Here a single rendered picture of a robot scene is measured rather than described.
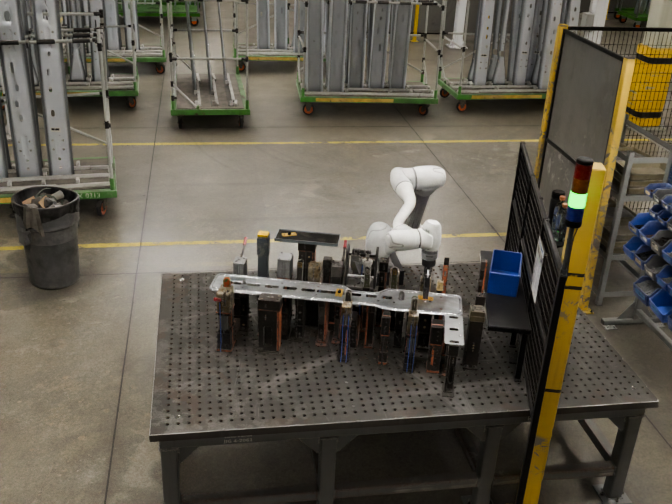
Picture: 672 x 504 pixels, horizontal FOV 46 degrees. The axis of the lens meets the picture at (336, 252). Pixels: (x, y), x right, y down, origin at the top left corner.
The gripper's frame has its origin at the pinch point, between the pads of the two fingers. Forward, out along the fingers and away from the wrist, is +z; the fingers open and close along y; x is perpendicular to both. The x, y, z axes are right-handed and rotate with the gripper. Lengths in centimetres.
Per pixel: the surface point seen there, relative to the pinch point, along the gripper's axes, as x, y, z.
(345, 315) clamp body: -40.9, 21.6, 6.6
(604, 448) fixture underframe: 107, 10, 84
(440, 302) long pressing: 8.4, -0.2, 5.7
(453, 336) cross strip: 15.0, 33.4, 6.0
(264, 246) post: -94, -30, -5
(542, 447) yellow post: 64, 52, 54
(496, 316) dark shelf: 37.1, 14.3, 3.0
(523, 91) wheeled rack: 132, -776, 72
